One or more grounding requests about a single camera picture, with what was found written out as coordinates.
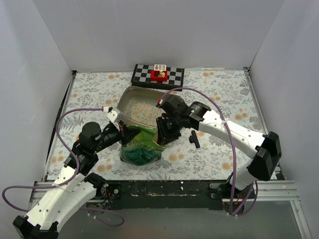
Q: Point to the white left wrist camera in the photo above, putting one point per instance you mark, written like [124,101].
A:
[114,115]

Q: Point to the grey litter box tray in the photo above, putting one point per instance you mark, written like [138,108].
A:
[137,94]

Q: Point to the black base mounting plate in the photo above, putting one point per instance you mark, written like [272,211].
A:
[171,194]

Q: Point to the red toy block box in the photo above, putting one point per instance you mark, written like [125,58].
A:
[157,76]

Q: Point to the black white checkerboard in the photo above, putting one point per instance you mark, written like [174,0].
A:
[148,76]

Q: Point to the floral table mat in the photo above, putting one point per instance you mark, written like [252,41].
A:
[181,160]

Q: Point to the black T-shaped plastic piece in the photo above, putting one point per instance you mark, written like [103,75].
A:
[193,139]

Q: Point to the aluminium frame rail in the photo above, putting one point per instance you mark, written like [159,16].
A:
[279,190]

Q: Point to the white grid toy piece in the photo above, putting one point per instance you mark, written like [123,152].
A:
[160,67]

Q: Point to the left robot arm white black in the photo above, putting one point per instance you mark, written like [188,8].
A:
[75,184]

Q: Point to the cat litter granules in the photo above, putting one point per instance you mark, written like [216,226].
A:
[144,112]

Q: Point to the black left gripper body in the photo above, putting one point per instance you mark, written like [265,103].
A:
[123,133]

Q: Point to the green litter bag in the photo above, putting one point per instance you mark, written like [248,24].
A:
[143,148]

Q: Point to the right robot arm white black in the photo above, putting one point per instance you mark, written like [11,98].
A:
[264,150]

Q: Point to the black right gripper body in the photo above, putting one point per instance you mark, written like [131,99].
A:
[168,125]

